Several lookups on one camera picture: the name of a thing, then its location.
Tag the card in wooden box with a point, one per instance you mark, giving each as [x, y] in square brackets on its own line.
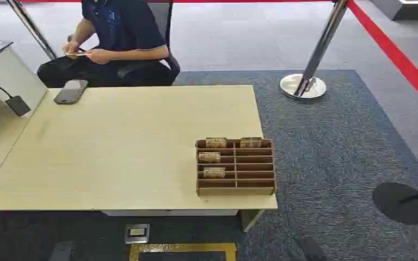
[250, 142]
[209, 157]
[214, 173]
[216, 143]

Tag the wooden card box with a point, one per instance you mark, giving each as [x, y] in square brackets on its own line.
[236, 169]

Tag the pale wooden desk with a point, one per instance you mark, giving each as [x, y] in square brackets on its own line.
[122, 151]

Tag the black office chair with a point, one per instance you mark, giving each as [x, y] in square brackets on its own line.
[164, 21]

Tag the yellow floor tape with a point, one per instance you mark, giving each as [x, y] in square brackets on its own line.
[182, 248]

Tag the steel floor socket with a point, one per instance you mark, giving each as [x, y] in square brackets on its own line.
[137, 233]

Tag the blue grey carpet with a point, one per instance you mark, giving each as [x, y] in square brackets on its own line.
[331, 162]

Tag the person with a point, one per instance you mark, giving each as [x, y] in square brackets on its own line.
[122, 32]

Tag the dark smartphone on desk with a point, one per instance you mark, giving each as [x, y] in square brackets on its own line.
[71, 92]

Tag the white phone in hands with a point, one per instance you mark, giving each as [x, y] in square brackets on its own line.
[77, 54]

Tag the black power adapter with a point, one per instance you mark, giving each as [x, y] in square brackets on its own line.
[18, 105]

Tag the red barrier belt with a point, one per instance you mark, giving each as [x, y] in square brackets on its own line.
[393, 54]

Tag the white desk partition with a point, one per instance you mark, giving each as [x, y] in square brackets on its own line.
[12, 77]

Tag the black stand with round base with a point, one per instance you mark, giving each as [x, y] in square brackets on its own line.
[402, 202]

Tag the chrome barrier post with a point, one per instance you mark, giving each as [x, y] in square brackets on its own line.
[32, 27]
[311, 65]

